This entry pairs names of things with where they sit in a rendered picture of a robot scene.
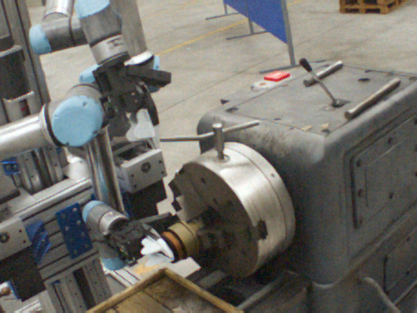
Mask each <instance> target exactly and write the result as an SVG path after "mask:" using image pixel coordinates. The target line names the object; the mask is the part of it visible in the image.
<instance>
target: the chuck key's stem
mask: <svg viewBox="0 0 417 313"><path fill-rule="evenodd" d="M212 132H213V133H214V134H215V137H213V138H214V145H215V150H216V151H217V152H218V160H219V161H221V160H225V159H224V154H223V150H224V149H225V146H224V139H223V133H222V124H213V125H212Z"/></svg>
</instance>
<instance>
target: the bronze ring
mask: <svg viewBox="0 0 417 313"><path fill-rule="evenodd" d="M199 229H201V228H200V227H199V226H198V225H197V224H196V223H195V222H193V221H188V222H187V223H185V222H184V221H176V222H175V223H174V225H173V226H172V227H171V226H170V227H169V228H167V229H166V230H165V232H163V233H162V234H160V236H161V238H163V240H164V242H165V243H166V244H167V245H168V246H169V248H170V249H171V251H173V256H174V261H172V262H169V263H171V264H174V263H177V262H180V261H181V260H186V259H188V258H189V257H191V256H192V255H193V256H195V255H197V254H199V253H200V243H199V241H198V237H197V236H196V235H195V231H197V230H199Z"/></svg>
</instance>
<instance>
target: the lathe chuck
mask: <svg viewBox="0 0 417 313"><path fill-rule="evenodd" d="M223 154H224V156H227V157H228V158H229V160H228V161H226V162H216V161H214V158H215V157H217V156H218V152H217V151H216V150H215V148H213V149H210V150H209V151H208V152H206V153H202V154H201V155H200V156H197V157H195V158H193V159H191V160H190V161H188V162H185V163H183V164H182V168H183V169H184V170H185V171H186V172H187V174H188V176H189V177H190V179H191V181H192V183H193V184H194V186H195V188H196V189H197V190H198V192H199V194H200V197H201V198H202V199H203V200H204V201H205V203H206V204H207V205H209V206H210V208H209V209H208V210H207V211H206V212H204V213H203V214H201V215H199V216H198V217H197V218H195V219H193V222H195V223H196V224H197V225H198V226H199V227H200V228H202V227H204V226H206V225H208V224H209V223H211V222H212V221H215V220H216V219H218V218H220V217H221V218H222V219H225V220H228V221H236V222H240V223H243V224H246V225H250V226H257V225H258V224H259V223H258V221H262V222H263V225H264V229H265V235H264V239H261V238H260V239H259V240H253V239H251V240H250V241H249V242H248V243H246V244H245V245H243V246H242V247H241V248H238V247H233V246H230V245H227V244H226V245H225V246H224V247H221V248H218V247H216V251H215V257H214V264H213V265H214V266H215V267H216V268H218V269H219V270H220V271H221V272H223V273H226V274H228V275H231V276H235V277H241V276H249V275H251V274H252V273H253V272H254V271H257V270H259V268H261V267H262V266H263V265H264V263H265V262H266V261H267V259H270V258H271V257H272V259H273V258H275V257H276V256H277V255H278V254H279V253H280V252H281V251H282V249H283V246H284V242H285V235H286V231H285V225H286V222H285V218H284V215H283V210H282V205H281V203H280V201H279V200H278V198H277V195H276V193H275V191H274V189H273V187H272V186H271V183H270V182H269V180H268V179H267V178H266V177H265V176H264V175H263V173H262V172H261V171H260V170H259V169H258V168H257V167H256V165H255V164H254V163H252V162H251V161H250V160H249V159H247V157H245V156H244V155H242V154H241V153H238V152H236V151H234V150H231V149H228V148H226V147H225V149H224V150H223ZM272 259H270V260H269V261H268V262H270V261H271V260H272ZM268 262H267V263H268ZM267 263H266V264H267Z"/></svg>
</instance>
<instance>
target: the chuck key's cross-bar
mask: <svg viewBox="0 0 417 313"><path fill-rule="evenodd" d="M255 125H256V126H259V125H260V122H259V121H258V120H256V121H254V122H250V123H247V124H242V125H235V126H232V127H229V128H226V129H222V133H223V134H230V133H234V132H237V131H240V130H243V129H247V128H249V127H253V126H255ZM211 137H215V134H214V133H209V134H203V135H169V136H160V142H197V141H202V140H206V139H210V138H211ZM112 142H113V143H149V142H148V141H147V140H140V141H135V142H130V141H129V140H128V139H127V137H114V138H113V139H112Z"/></svg>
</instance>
